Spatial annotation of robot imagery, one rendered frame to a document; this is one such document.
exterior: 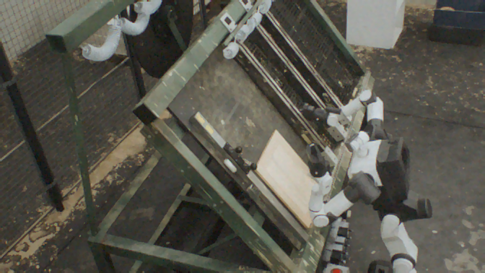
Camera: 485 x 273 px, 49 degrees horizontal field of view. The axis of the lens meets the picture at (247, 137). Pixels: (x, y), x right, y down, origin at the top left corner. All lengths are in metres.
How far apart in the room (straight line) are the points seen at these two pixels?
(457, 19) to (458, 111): 1.53
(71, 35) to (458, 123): 4.03
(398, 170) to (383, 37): 4.09
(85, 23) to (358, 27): 4.65
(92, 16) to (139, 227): 2.33
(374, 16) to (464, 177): 2.54
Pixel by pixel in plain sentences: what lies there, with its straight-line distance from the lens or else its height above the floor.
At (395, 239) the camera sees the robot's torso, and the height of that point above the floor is 0.80.
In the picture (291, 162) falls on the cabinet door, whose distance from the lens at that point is 3.19.
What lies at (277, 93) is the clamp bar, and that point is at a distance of 3.27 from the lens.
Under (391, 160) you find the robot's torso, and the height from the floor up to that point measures 1.41.
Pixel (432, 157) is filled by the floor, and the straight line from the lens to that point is 5.11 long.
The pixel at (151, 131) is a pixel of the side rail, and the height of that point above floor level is 1.73.
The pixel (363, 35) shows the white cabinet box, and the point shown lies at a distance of 6.82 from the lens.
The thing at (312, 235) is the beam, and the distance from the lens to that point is 3.07.
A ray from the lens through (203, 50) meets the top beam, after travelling 2.89.
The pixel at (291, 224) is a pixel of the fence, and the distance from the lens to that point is 2.97.
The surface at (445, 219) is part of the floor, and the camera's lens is 4.53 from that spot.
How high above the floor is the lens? 3.16
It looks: 37 degrees down
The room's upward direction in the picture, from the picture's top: 6 degrees counter-clockwise
